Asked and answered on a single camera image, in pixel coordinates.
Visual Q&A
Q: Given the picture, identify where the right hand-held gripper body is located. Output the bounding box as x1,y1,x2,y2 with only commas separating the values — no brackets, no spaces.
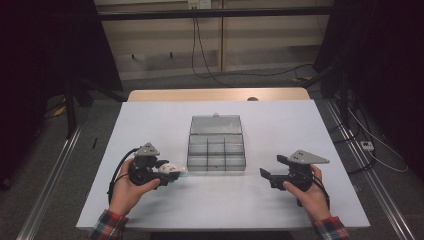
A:
269,149,331,193

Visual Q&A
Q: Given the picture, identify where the black curtain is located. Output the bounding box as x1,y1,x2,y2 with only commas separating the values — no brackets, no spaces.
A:
313,0,424,171
0,0,124,191

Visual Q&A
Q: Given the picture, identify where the metal floor rail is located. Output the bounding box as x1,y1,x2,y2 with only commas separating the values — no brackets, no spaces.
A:
324,99,416,240
16,123,84,240

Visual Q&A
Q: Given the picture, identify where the black floor cable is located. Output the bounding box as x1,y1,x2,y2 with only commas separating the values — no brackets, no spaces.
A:
199,63,314,80

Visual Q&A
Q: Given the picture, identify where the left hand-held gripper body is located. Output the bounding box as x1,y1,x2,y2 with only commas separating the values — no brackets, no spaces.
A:
128,142,169,188

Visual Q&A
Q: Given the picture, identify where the light wooden table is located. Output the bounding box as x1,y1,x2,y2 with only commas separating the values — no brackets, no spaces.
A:
127,87,311,103

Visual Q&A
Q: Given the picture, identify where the white and blue plush toy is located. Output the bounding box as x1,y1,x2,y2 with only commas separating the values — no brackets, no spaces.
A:
158,162,189,178

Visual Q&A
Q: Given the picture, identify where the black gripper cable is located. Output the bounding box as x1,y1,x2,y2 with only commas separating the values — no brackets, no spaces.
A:
309,173,332,211
107,147,141,204

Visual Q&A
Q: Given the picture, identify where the black cable bundle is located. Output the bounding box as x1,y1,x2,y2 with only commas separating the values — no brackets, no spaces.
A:
329,123,378,174

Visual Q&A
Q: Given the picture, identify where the person's right hand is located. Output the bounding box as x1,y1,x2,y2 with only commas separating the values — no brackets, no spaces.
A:
282,164,332,223

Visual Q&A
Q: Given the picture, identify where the black horizontal bar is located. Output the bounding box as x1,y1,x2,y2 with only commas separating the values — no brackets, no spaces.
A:
98,6,334,22

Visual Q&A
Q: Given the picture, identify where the black hanging cable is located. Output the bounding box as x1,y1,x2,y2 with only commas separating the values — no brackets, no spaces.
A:
190,16,234,88

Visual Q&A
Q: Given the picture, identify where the white floor cable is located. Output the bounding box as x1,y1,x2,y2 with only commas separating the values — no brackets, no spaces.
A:
346,106,409,173

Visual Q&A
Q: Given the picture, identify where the white wall outlet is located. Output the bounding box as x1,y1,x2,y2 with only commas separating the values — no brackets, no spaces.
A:
188,0,213,10

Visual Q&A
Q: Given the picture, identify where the yellow tape piece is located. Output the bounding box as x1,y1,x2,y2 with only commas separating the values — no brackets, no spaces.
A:
53,98,67,117

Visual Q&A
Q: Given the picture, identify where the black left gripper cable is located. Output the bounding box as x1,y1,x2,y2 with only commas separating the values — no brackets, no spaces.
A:
107,147,141,204

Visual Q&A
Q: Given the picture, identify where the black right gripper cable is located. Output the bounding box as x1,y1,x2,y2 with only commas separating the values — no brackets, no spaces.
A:
309,173,332,211

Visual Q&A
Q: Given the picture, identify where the black metal stand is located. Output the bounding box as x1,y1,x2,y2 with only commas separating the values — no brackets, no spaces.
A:
63,76,128,139

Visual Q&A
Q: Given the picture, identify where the clear grey compartment box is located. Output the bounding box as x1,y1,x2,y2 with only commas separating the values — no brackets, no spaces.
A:
186,113,247,173

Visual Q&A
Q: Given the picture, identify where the person's left hand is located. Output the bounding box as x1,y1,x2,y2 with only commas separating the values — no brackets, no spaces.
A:
109,159,162,217

